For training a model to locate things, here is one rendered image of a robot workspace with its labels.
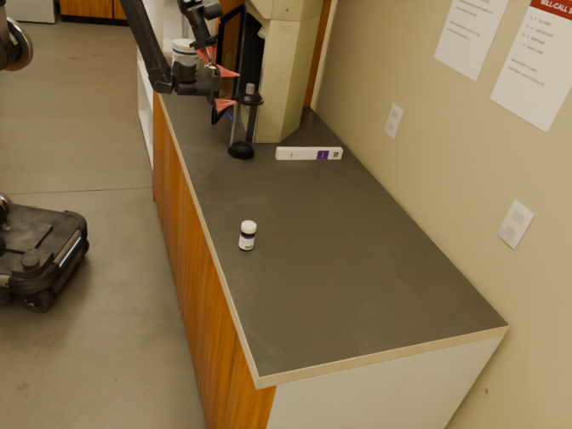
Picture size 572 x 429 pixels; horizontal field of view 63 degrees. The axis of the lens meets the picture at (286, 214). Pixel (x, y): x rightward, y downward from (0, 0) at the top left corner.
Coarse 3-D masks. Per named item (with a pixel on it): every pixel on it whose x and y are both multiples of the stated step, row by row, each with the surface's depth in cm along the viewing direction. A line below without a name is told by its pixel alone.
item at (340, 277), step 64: (192, 128) 187; (320, 128) 208; (192, 192) 152; (256, 192) 155; (320, 192) 162; (384, 192) 169; (256, 256) 128; (320, 256) 133; (384, 256) 138; (256, 320) 110; (320, 320) 113; (384, 320) 116; (448, 320) 120; (256, 384) 98
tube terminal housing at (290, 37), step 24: (288, 0) 156; (312, 0) 165; (264, 24) 164; (288, 24) 161; (312, 24) 174; (264, 48) 166; (288, 48) 166; (312, 48) 183; (264, 72) 169; (288, 72) 172; (264, 96) 174; (288, 96) 178; (264, 120) 180; (288, 120) 188
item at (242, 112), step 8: (240, 104) 161; (240, 112) 162; (248, 112) 162; (256, 112) 163; (240, 120) 164; (248, 120) 163; (256, 120) 165; (232, 128) 168; (240, 128) 165; (248, 128) 165; (256, 128) 168; (232, 136) 169; (240, 136) 167; (248, 136) 167; (232, 144) 170; (240, 144) 168; (248, 144) 169
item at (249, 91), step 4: (248, 84) 160; (252, 84) 161; (248, 88) 160; (252, 88) 160; (240, 92) 161; (244, 92) 162; (248, 92) 161; (252, 92) 161; (256, 92) 164; (240, 96) 160; (244, 96) 159; (248, 96) 159; (252, 96) 160; (256, 96) 161; (260, 96) 163; (248, 100) 159; (252, 100) 160; (256, 100) 160
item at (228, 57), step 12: (228, 12) 165; (240, 12) 179; (228, 24) 167; (240, 24) 184; (228, 36) 171; (228, 48) 174; (216, 60) 165; (228, 60) 179; (228, 84) 188; (228, 96) 193
